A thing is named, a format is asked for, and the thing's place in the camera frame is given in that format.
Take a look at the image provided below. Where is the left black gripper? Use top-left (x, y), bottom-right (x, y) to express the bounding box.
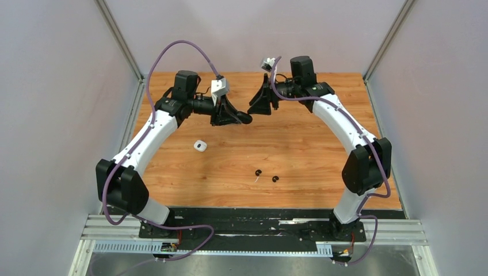
top-left (188, 94), bottom-right (242, 127)

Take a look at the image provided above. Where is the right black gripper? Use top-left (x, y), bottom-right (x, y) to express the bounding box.
top-left (248, 74), bottom-right (300, 114)

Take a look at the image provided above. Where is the black earbud charging case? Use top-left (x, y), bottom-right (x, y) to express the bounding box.
top-left (236, 112), bottom-right (253, 125)

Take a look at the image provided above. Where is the white earbud charging case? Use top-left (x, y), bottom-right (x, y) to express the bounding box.
top-left (193, 140), bottom-right (208, 152)

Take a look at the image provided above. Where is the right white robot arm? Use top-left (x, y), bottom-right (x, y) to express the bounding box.
top-left (247, 56), bottom-right (392, 240)

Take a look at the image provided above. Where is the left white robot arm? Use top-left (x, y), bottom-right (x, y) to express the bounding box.
top-left (96, 70), bottom-right (253, 237)

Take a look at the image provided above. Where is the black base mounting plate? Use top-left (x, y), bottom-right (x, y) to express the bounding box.
top-left (139, 207), bottom-right (371, 254)

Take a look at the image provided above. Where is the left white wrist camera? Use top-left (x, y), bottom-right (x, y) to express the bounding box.
top-left (211, 77), bottom-right (230, 106)

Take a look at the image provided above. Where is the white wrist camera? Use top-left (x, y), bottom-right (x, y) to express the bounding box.
top-left (211, 77), bottom-right (230, 106)
top-left (260, 57), bottom-right (276, 72)

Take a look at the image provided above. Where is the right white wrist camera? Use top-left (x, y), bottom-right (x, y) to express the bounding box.
top-left (260, 57), bottom-right (276, 72)

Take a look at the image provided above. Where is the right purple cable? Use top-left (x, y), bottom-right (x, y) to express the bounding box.
top-left (269, 56), bottom-right (392, 266)

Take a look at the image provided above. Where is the white slotted cable duct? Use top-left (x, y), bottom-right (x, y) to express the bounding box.
top-left (93, 242), bottom-right (334, 258)

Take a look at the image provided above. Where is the left aluminium corner post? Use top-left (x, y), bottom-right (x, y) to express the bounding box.
top-left (94, 0), bottom-right (144, 82)

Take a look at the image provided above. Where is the aluminium corner post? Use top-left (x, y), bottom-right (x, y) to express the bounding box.
top-left (363, 0), bottom-right (417, 84)
top-left (94, 0), bottom-right (144, 82)

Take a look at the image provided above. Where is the right aluminium corner post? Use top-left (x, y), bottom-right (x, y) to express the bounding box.
top-left (363, 0), bottom-right (417, 84)

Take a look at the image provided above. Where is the aluminium frame rail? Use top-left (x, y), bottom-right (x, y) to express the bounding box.
top-left (68, 214), bottom-right (438, 275)

